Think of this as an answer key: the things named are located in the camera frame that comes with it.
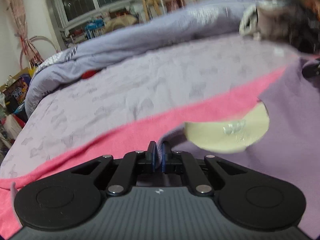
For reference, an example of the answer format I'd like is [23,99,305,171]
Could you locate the lavender blue duvet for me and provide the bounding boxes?
[24,0,259,116]

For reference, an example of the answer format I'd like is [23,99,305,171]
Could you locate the colourful toy box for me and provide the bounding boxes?
[1,68,31,107]

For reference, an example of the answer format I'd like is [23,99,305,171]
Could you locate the wooden easel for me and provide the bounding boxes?
[141,0,162,22]

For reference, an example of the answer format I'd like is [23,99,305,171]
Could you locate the pink tied left curtain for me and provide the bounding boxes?
[5,0,43,66]

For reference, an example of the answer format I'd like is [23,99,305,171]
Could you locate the black and beige jacket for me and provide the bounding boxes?
[239,0,319,54]

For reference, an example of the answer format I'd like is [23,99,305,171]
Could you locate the lilac patterned bed sheet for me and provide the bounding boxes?
[1,34,299,178]

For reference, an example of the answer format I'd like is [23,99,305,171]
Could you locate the purple fleece sweater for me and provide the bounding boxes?
[158,58,319,239]

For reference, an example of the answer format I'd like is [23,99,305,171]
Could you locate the pink hula hoop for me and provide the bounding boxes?
[19,35,59,70]

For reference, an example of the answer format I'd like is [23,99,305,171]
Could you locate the pink fleece blanket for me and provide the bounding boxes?
[0,55,320,240]

